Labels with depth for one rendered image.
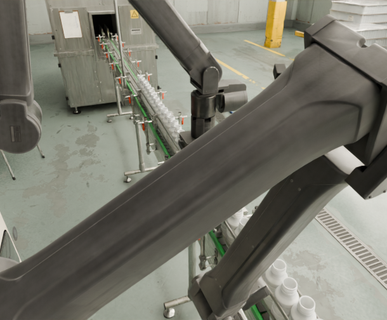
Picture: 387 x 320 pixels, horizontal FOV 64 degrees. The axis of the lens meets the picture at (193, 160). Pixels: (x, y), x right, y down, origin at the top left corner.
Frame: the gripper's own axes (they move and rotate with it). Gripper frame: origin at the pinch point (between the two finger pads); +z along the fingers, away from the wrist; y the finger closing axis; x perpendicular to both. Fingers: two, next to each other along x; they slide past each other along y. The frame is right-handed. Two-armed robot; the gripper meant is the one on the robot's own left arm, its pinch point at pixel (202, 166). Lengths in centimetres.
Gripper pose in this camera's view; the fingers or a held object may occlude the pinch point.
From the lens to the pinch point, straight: 79.1
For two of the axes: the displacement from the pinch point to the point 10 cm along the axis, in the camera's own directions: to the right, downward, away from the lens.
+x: 3.4, 5.0, -7.9
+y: -9.4, 1.9, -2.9
